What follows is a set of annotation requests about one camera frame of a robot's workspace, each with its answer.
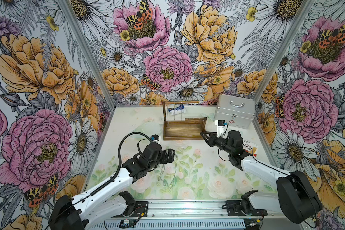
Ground silver aluminium first aid case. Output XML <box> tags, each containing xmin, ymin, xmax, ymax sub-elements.
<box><xmin>214</xmin><ymin>94</ymin><xmax>255</xmax><ymax>129</ymax></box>

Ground red white bandage box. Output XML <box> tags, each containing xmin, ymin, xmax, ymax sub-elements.
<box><xmin>243</xmin><ymin>140</ymin><xmax>258</xmax><ymax>157</ymax></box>

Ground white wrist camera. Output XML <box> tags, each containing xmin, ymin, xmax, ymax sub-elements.
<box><xmin>150</xmin><ymin>134</ymin><xmax>160</xmax><ymax>144</ymax></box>
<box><xmin>214</xmin><ymin>120</ymin><xmax>228</xmax><ymax>138</ymax></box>

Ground aluminium front rail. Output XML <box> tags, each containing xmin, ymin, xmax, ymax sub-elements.
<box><xmin>103</xmin><ymin>198</ymin><xmax>285</xmax><ymax>220</ymax></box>

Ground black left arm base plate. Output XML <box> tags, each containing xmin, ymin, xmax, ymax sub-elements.
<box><xmin>110</xmin><ymin>191</ymin><xmax>149</xmax><ymax>218</ymax></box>

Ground silver charm necklace with beads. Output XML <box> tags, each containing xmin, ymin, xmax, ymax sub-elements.
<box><xmin>172</xmin><ymin>103</ymin><xmax>183</xmax><ymax>121</ymax></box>

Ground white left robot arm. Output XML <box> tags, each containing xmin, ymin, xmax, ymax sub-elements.
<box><xmin>48</xmin><ymin>142</ymin><xmax>175</xmax><ymax>230</ymax></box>

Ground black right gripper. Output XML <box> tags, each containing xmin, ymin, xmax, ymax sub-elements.
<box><xmin>200</xmin><ymin>132</ymin><xmax>233</xmax><ymax>154</ymax></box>

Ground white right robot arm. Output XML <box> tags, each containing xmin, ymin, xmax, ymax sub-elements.
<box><xmin>200</xmin><ymin>130</ymin><xmax>323</xmax><ymax>224</ymax></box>

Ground silver chain necklace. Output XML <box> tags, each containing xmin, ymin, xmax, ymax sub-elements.
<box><xmin>156</xmin><ymin>162</ymin><xmax>167</xmax><ymax>186</ymax></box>

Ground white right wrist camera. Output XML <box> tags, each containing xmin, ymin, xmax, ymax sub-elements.
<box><xmin>214</xmin><ymin>120</ymin><xmax>228</xmax><ymax>138</ymax></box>

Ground thin silver pendant necklace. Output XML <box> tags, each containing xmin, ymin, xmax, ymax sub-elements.
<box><xmin>166</xmin><ymin>155</ymin><xmax>179</xmax><ymax>189</ymax></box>

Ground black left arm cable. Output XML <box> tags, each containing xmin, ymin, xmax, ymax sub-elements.
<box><xmin>86</xmin><ymin>131</ymin><xmax>153</xmax><ymax>199</ymax></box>

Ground wooden jewelry display stand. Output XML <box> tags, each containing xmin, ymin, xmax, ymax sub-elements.
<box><xmin>162</xmin><ymin>101</ymin><xmax>207</xmax><ymax>141</ymax></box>

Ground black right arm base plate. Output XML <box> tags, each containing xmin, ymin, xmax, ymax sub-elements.
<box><xmin>221</xmin><ymin>190</ymin><xmax>267</xmax><ymax>217</ymax></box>

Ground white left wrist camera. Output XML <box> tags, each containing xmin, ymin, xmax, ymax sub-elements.
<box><xmin>150</xmin><ymin>134</ymin><xmax>160</xmax><ymax>144</ymax></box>

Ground white blue toothpaste tube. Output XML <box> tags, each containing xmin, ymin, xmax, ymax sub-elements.
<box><xmin>168</xmin><ymin>104</ymin><xmax>186</xmax><ymax>116</ymax></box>

